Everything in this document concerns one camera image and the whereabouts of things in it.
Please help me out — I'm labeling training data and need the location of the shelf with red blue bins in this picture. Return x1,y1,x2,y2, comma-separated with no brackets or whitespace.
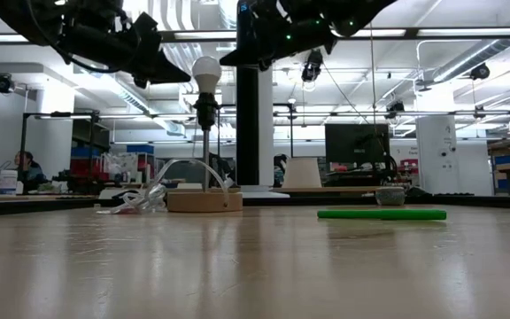
69,144,156,184

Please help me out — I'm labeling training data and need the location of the black ceiling camera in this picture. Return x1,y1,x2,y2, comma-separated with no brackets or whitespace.
0,73,16,95
469,62,491,82
300,49,325,84
386,100,406,120

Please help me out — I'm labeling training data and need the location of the wooden base lamp stand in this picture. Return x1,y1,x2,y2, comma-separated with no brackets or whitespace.
166,90,243,214

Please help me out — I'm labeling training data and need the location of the person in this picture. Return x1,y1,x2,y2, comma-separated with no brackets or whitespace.
13,150,47,183

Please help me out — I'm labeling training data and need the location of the white tower with black stripe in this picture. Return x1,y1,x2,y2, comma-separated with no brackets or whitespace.
236,0,290,199

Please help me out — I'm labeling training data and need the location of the light wood desk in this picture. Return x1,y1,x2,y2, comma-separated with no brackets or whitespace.
99,185,380,195

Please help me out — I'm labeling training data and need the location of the black overhead rig frame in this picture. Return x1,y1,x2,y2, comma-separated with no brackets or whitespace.
18,110,101,196

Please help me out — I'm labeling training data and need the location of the white plastic container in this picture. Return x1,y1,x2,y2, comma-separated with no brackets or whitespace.
0,169,19,196

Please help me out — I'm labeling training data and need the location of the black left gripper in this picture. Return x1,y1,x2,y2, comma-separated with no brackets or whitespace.
58,21,192,89

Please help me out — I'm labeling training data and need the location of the small ceramic bowl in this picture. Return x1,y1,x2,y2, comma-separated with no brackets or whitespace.
375,186,406,206

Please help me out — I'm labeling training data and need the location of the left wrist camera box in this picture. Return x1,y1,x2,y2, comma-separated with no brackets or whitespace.
130,12,159,41

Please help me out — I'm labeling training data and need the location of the white lightbulb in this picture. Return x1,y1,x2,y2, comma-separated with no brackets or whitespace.
191,56,223,95

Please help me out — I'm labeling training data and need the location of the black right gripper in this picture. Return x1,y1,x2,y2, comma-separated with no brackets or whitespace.
219,0,339,72

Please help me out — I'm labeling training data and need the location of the beige lampshade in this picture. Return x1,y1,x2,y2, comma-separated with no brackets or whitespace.
281,157,323,189

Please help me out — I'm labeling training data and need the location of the white column cabinet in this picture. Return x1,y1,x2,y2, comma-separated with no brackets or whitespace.
414,115,460,192

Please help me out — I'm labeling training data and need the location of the black aluminium table frame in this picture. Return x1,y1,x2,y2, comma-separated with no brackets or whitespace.
0,192,510,218

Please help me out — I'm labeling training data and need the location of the black monitor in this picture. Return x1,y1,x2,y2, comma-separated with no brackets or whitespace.
324,123,391,165

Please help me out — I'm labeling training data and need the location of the green flat stick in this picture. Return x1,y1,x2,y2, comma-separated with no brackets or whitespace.
316,209,447,222

